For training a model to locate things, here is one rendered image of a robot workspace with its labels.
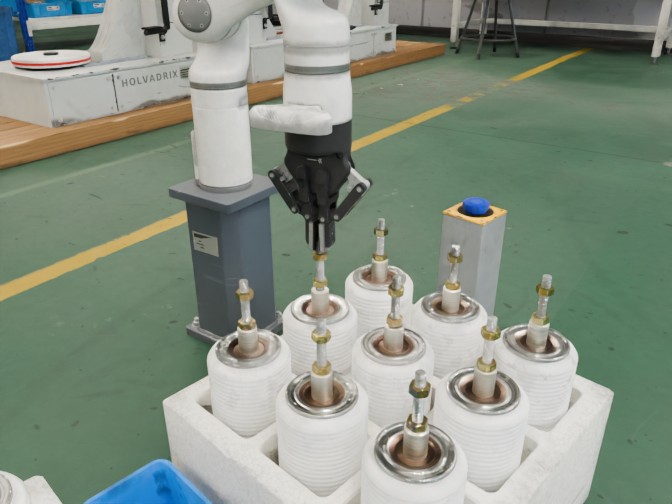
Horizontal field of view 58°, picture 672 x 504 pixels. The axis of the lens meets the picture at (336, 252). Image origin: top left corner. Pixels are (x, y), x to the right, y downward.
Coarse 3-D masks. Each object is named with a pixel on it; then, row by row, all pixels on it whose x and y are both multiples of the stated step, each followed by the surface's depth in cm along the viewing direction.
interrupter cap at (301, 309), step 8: (304, 296) 79; (336, 296) 79; (296, 304) 77; (304, 304) 78; (336, 304) 78; (344, 304) 78; (296, 312) 76; (304, 312) 76; (312, 312) 76; (328, 312) 76; (336, 312) 76; (344, 312) 76; (304, 320) 74; (312, 320) 74; (328, 320) 74; (336, 320) 74
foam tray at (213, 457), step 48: (192, 384) 75; (432, 384) 74; (576, 384) 74; (192, 432) 68; (528, 432) 67; (576, 432) 67; (192, 480) 73; (240, 480) 64; (288, 480) 61; (528, 480) 61; (576, 480) 72
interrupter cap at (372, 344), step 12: (372, 336) 71; (408, 336) 71; (420, 336) 71; (372, 348) 69; (384, 348) 69; (408, 348) 69; (420, 348) 69; (372, 360) 67; (384, 360) 66; (396, 360) 67; (408, 360) 66
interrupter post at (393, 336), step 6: (402, 324) 68; (384, 330) 69; (390, 330) 67; (396, 330) 67; (402, 330) 68; (384, 336) 69; (390, 336) 68; (396, 336) 68; (402, 336) 68; (384, 342) 69; (390, 342) 68; (396, 342) 68; (402, 342) 69; (390, 348) 68; (396, 348) 68
